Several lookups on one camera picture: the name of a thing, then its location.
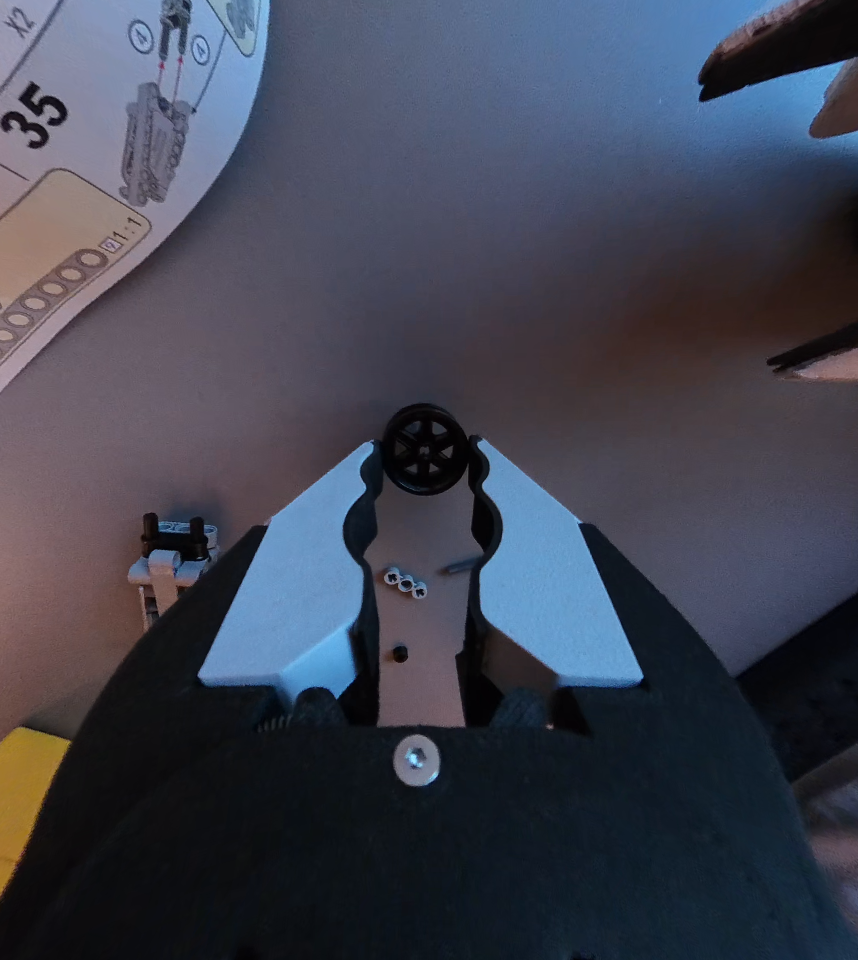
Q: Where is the grey toy brick assembly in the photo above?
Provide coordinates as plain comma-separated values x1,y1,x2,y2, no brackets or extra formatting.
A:
127,512,222,635

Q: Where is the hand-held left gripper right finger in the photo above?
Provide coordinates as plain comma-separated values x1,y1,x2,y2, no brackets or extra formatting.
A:
457,437,645,725

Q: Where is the black toy wheel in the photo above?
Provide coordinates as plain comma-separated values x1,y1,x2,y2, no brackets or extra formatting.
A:
382,403,470,498

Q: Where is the open instruction booklet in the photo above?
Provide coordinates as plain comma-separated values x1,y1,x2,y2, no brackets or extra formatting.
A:
0,0,271,430

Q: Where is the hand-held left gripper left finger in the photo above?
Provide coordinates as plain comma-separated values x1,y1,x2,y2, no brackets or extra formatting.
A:
198,441,385,725

